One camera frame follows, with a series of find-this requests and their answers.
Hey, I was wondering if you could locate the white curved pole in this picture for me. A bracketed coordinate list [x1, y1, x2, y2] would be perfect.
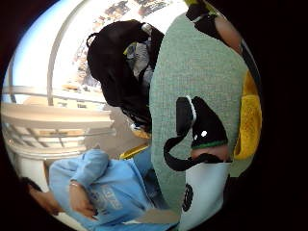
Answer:
[46, 0, 92, 107]

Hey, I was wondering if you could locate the white railing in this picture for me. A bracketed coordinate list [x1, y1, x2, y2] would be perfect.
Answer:
[0, 85, 117, 159]

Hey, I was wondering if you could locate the white column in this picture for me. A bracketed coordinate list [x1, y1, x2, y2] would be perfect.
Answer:
[13, 153, 50, 193]

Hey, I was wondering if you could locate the person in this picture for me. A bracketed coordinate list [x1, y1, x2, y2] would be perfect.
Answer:
[20, 147, 181, 231]

